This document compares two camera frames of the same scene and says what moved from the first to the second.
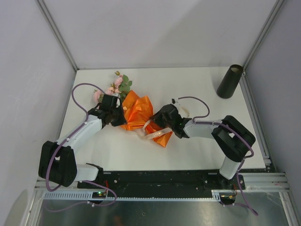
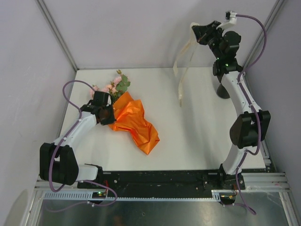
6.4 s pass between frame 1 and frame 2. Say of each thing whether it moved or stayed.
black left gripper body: moved
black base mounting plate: stayed
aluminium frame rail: stayed
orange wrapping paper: moved
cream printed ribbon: moved
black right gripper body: moved
